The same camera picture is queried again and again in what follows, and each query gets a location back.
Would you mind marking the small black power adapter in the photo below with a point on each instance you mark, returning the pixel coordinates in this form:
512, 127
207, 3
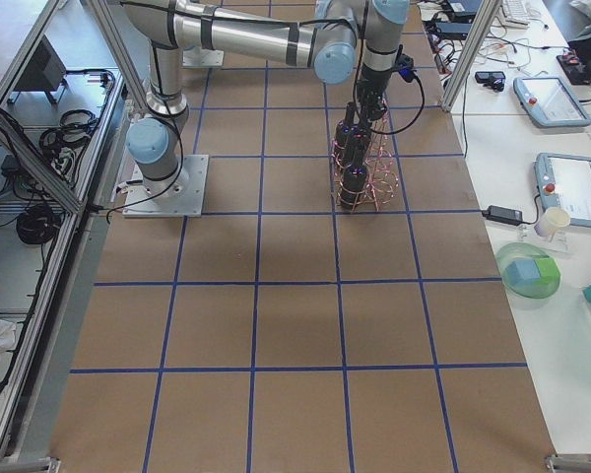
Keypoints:
502, 215

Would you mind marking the lower blue teach pendant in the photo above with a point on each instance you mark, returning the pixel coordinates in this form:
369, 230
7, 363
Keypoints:
564, 181

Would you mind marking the upper blue teach pendant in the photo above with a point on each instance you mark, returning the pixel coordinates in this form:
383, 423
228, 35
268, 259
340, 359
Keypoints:
550, 102

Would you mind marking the green bowl with blocks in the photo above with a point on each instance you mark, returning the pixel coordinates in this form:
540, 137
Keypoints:
527, 270

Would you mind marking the white paper cup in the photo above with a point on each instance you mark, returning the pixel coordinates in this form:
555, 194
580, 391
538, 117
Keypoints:
553, 220

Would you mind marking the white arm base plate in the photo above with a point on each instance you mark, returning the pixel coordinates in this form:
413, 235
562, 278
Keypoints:
200, 58
178, 196

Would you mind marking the aluminium frame post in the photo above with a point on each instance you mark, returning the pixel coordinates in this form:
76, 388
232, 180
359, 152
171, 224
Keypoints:
477, 34

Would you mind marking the near wine bottle in basket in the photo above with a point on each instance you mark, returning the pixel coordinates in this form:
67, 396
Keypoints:
353, 181

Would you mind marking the blue teach pendant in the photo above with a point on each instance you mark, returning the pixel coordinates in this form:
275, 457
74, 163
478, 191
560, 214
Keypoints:
564, 181
550, 102

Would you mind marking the copper wire wine basket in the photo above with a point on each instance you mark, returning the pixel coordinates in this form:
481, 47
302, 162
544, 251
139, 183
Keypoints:
382, 179

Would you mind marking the wine bottle in basket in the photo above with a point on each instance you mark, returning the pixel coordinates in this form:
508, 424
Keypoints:
343, 128
353, 181

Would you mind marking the far wine bottle in basket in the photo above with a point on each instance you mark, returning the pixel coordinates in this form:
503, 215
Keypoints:
343, 128

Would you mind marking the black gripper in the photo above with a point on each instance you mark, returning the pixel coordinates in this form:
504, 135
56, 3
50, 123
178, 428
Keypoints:
372, 84

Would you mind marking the dark glass wine bottle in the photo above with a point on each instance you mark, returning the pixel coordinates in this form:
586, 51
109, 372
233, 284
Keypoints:
357, 143

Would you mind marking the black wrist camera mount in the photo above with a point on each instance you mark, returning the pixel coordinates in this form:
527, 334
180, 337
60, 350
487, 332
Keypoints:
404, 65

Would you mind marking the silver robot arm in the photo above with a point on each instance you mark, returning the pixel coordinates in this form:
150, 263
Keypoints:
346, 39

